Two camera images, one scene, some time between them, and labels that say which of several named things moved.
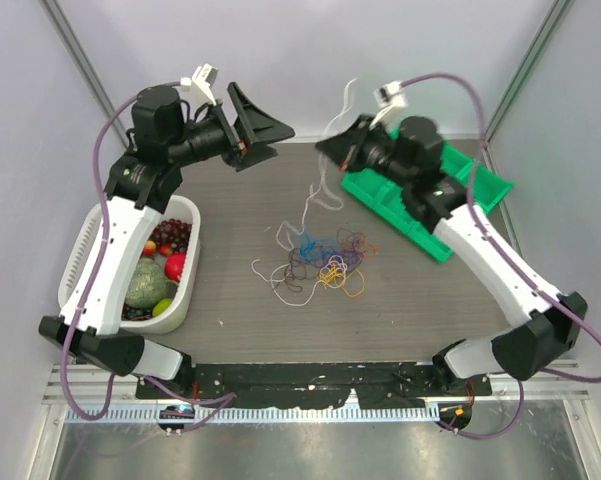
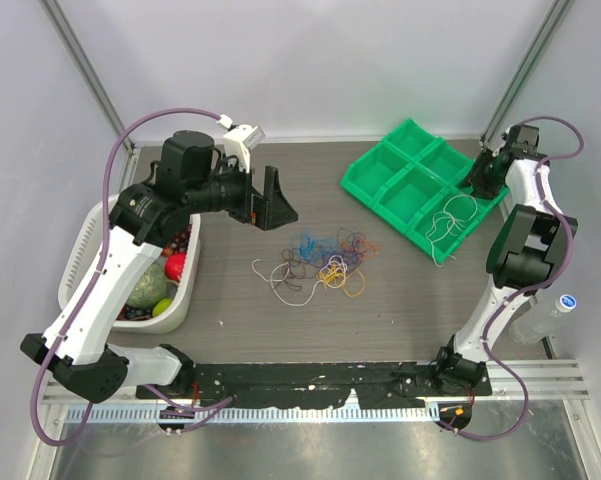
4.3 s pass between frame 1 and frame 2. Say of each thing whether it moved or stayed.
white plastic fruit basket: stayed
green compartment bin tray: stayed
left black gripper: moved
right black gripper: moved
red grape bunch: stayed
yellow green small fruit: stayed
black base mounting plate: stayed
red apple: stayed
